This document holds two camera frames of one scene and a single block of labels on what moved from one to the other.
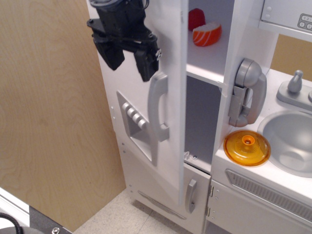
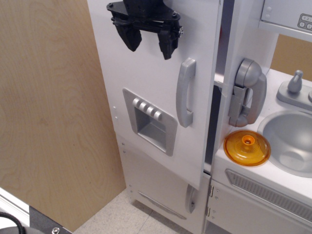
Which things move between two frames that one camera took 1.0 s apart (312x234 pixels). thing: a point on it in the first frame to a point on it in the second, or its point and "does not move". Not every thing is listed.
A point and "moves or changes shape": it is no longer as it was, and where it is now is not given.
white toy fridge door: [150, 118] moves or changes shape
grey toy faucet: [294, 92] does not move
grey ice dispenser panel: [138, 126] to [151, 123]
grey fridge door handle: [158, 87] to [186, 72]
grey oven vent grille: [300, 206] does not move
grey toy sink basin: [289, 134] does not move
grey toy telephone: [248, 98] does not move
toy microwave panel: [292, 18] does not move
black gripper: [126, 21] to [153, 14]
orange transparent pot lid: [246, 148] does not move
